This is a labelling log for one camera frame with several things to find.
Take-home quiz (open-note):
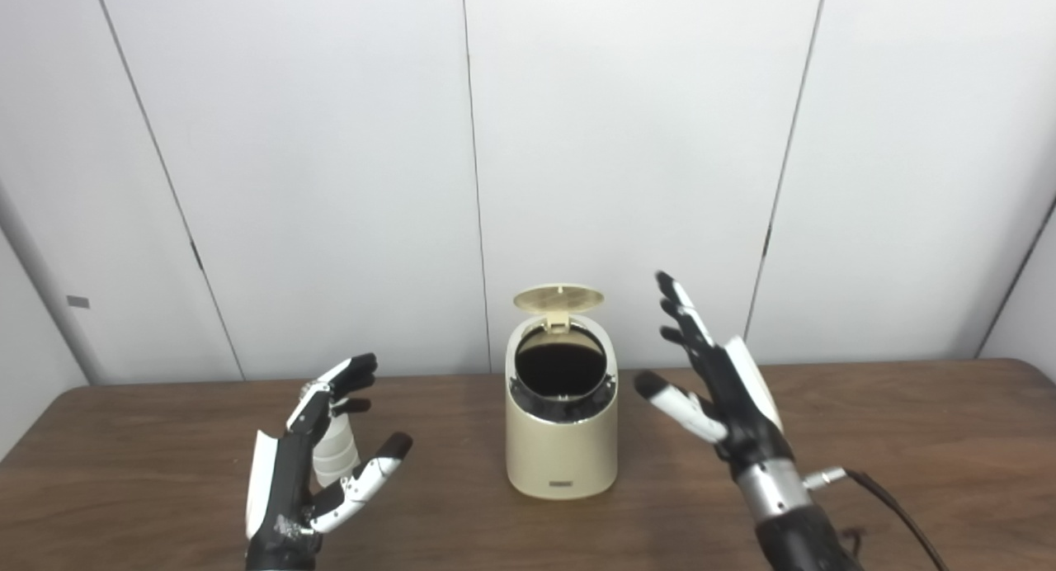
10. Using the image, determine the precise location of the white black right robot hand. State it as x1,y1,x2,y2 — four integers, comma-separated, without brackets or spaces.
634,271,794,478

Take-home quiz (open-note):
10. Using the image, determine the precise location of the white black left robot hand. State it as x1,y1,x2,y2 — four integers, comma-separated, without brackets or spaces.
245,353,413,571

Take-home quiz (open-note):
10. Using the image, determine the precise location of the white paper cup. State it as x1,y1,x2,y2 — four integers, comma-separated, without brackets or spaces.
313,413,361,488

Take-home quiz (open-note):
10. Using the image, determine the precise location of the cream-colored lidded bin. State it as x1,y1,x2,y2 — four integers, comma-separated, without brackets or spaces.
505,284,620,501

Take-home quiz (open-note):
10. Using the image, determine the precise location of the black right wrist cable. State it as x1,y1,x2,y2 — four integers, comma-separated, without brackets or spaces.
804,467,950,571

